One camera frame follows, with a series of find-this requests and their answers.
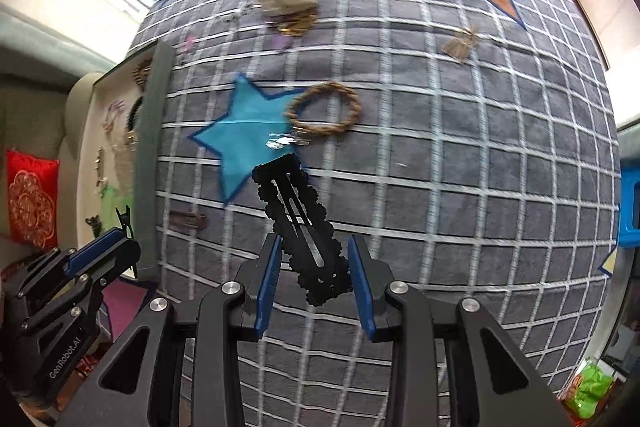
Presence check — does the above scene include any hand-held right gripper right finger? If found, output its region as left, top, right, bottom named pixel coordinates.
left=346, top=233, right=571, bottom=427

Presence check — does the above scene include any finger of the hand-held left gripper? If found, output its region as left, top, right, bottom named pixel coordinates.
left=15, top=227, right=127, bottom=302
left=19, top=238, right=142, bottom=334

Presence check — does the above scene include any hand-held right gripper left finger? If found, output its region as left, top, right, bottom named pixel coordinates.
left=55, top=232, right=284, bottom=427

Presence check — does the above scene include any black snap hair clip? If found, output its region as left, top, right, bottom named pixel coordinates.
left=252, top=154, right=357, bottom=307

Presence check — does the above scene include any grey rimmed jewelry tray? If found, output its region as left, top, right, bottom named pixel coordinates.
left=75, top=40, right=174, bottom=276

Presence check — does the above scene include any silver sparkly hair clip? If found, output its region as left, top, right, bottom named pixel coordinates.
left=267, top=129, right=314, bottom=153

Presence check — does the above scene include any brown braided hair tie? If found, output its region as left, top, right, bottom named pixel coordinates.
left=285, top=81, right=362, bottom=138

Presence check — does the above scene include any brown snap hair clip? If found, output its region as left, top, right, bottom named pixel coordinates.
left=167, top=210, right=209, bottom=233

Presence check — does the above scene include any red embroidered cushion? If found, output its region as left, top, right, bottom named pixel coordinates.
left=5, top=149, right=61, bottom=251

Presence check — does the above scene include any grey checked star blanket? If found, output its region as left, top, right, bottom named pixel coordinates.
left=127, top=0, right=622, bottom=427

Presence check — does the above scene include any beige sofa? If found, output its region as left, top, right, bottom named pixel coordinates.
left=0, top=72, right=103, bottom=258

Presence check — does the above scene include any green snack packet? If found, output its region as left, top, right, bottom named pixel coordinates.
left=572, top=358, right=614, bottom=419

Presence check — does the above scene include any gold metal hair clip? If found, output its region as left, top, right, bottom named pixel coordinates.
left=272, top=11, right=319, bottom=38

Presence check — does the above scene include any beige metal claw clip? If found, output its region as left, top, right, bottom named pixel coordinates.
left=441, top=26, right=479, bottom=66

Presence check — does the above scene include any blue plastic stool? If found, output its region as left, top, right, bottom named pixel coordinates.
left=617, top=167, right=640, bottom=249

